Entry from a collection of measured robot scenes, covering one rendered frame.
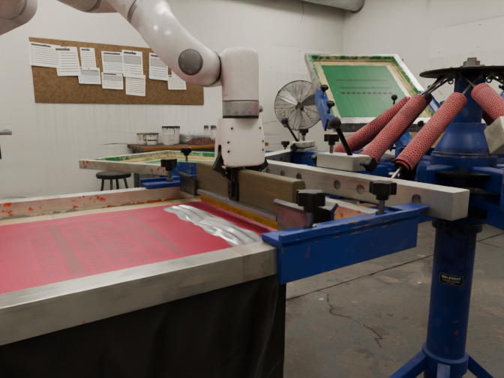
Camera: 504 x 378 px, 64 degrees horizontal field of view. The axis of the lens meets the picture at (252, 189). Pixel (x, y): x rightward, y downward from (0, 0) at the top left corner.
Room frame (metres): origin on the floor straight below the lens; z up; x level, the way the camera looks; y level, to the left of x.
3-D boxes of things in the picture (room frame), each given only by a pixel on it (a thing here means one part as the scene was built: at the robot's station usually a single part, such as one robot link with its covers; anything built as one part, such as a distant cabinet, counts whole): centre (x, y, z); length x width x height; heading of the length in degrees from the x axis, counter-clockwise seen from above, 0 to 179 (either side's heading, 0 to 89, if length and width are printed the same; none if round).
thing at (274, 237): (0.62, -0.15, 0.97); 0.30 x 0.05 x 0.07; 123
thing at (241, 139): (0.83, 0.02, 1.12); 0.10 x 0.07 x 0.11; 123
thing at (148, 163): (1.71, 0.12, 1.05); 1.08 x 0.61 x 0.23; 63
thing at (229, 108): (0.84, 0.02, 1.18); 0.09 x 0.07 x 0.03; 123
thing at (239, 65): (0.85, 0.06, 1.25); 0.15 x 0.10 x 0.11; 80
